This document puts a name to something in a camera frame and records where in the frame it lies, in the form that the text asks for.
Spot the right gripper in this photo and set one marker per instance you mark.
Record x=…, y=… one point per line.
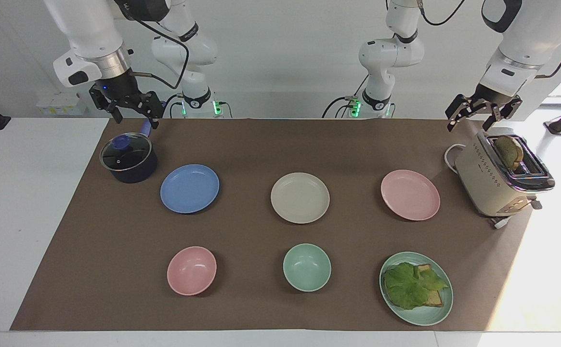
x=119, y=86

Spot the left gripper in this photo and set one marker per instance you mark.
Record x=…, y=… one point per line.
x=498, y=96

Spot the green bowl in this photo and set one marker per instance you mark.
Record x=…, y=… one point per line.
x=307, y=267

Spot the pink bowl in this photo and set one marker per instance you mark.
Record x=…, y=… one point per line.
x=191, y=271

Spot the bread slice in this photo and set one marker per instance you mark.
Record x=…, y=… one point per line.
x=509, y=150

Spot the green plate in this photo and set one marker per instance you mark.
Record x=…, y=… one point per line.
x=417, y=315

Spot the white box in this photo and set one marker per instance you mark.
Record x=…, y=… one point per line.
x=61, y=105

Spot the dark blue pot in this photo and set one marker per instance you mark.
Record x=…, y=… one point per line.
x=136, y=171

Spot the toast slice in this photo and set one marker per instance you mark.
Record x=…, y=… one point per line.
x=435, y=300

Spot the green lettuce leaf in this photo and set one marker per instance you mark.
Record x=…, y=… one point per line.
x=410, y=285

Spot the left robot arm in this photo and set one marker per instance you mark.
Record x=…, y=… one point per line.
x=530, y=33

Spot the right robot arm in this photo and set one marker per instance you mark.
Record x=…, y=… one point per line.
x=92, y=29

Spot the pink plate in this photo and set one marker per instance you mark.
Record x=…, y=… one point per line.
x=410, y=195

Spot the blue plate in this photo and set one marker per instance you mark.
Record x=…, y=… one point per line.
x=189, y=189

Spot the beige toaster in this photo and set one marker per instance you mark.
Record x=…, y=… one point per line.
x=485, y=185

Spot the beige plate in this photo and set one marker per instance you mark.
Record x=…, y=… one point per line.
x=300, y=198

